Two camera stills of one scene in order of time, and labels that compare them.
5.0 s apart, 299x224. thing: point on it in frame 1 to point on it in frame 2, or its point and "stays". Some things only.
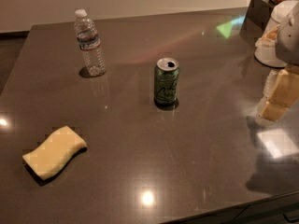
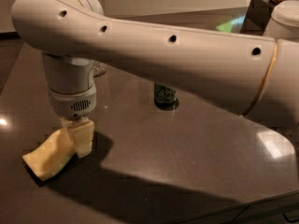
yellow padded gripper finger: x=284 y=94 to x=82 y=135
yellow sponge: x=52 y=153 stays
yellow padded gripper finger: x=271 y=78 to x=65 y=123
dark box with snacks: x=260 y=10 stays
